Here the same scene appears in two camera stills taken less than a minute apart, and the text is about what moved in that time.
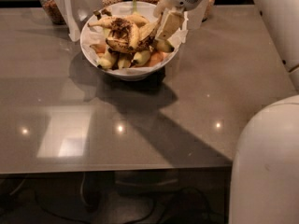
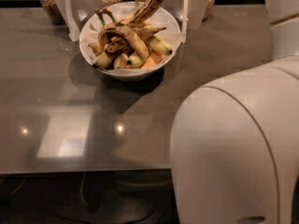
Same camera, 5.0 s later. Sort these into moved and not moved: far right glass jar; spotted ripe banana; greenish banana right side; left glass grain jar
Moved: spotted ripe banana
Not moved: left glass grain jar; far right glass jar; greenish banana right side
